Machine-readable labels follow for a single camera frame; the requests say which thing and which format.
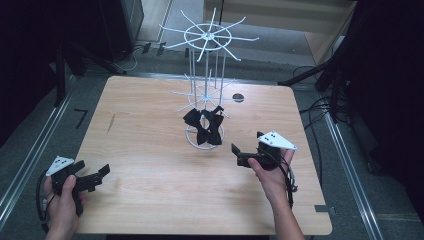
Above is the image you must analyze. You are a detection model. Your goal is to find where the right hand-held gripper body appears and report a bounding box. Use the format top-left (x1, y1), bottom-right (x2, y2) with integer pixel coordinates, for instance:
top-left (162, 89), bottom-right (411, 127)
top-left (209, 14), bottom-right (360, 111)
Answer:
top-left (236, 130), bottom-right (298, 172)

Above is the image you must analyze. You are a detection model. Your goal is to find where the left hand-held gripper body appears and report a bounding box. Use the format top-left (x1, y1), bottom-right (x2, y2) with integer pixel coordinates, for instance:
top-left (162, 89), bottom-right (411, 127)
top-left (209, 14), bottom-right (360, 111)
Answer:
top-left (45, 155), bottom-right (103, 217)

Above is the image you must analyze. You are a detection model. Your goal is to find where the black bow tie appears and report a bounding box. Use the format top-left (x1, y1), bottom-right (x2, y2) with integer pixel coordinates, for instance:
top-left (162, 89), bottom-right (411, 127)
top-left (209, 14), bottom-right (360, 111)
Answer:
top-left (195, 128), bottom-right (224, 146)
top-left (202, 105), bottom-right (225, 133)
top-left (182, 108), bottom-right (202, 128)

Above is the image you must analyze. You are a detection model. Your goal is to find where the white wire display rack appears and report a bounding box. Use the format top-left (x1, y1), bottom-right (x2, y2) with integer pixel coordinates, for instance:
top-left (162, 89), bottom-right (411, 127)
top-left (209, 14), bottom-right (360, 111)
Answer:
top-left (159, 7), bottom-right (260, 151)

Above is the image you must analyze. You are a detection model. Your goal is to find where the person's right hand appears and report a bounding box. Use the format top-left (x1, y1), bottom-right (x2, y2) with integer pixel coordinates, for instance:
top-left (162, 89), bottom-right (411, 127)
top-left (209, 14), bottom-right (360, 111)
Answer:
top-left (247, 148), bottom-right (296, 208)

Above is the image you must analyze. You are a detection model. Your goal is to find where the person's left hand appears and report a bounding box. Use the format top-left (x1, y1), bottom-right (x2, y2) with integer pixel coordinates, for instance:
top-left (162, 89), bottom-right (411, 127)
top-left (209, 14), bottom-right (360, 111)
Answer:
top-left (44, 174), bottom-right (87, 234)

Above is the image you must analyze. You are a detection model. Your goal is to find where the light wooden cabinet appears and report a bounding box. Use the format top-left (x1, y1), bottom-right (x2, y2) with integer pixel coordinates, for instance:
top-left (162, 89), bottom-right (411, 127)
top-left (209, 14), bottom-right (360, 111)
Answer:
top-left (203, 0), bottom-right (357, 66)

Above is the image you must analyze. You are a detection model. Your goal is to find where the dark curtain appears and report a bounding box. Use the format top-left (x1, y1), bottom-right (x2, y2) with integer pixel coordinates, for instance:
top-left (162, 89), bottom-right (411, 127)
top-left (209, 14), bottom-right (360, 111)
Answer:
top-left (333, 0), bottom-right (424, 216)
top-left (0, 0), bottom-right (103, 149)

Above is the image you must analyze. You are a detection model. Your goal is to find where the dark cabinet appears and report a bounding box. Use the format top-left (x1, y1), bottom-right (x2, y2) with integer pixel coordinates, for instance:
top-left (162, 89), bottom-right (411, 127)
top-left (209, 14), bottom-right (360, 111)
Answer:
top-left (99, 0), bottom-right (145, 63)

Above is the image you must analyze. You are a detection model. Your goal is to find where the metal floor rail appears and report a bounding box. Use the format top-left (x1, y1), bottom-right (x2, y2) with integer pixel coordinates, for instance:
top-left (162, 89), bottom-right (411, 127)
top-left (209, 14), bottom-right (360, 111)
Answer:
top-left (323, 112), bottom-right (385, 240)
top-left (0, 75), bottom-right (78, 222)

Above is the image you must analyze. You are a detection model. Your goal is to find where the black floor cable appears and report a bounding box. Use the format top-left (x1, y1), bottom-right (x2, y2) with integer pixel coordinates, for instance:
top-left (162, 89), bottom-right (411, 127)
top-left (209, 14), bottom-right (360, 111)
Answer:
top-left (307, 96), bottom-right (325, 175)
top-left (298, 99), bottom-right (336, 117)

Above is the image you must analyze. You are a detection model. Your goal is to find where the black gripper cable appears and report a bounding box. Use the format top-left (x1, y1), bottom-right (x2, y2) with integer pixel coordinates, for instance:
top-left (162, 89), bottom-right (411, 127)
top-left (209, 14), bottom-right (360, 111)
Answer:
top-left (35, 169), bottom-right (52, 233)
top-left (279, 156), bottom-right (300, 210)

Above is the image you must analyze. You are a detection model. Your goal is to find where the white floor cable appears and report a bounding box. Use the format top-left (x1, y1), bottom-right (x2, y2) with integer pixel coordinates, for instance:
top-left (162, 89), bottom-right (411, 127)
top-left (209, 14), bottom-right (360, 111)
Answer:
top-left (127, 45), bottom-right (148, 73)

